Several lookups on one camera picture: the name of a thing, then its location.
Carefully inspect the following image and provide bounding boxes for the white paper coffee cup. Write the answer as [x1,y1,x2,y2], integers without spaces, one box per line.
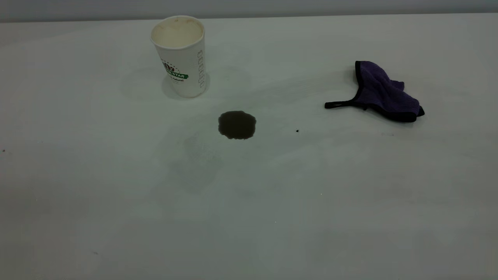
[151,16,207,98]

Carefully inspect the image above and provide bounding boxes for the purple cloth with black trim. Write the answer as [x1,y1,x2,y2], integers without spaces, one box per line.
[324,60,425,123]

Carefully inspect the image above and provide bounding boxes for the dark brown coffee spill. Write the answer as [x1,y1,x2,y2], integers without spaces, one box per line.
[218,110,257,140]

